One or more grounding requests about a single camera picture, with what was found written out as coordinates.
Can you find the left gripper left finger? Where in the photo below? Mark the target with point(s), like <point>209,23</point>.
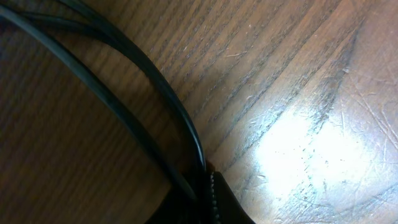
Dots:
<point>177,209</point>

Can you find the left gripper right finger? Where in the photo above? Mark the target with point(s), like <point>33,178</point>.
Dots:
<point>226,207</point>

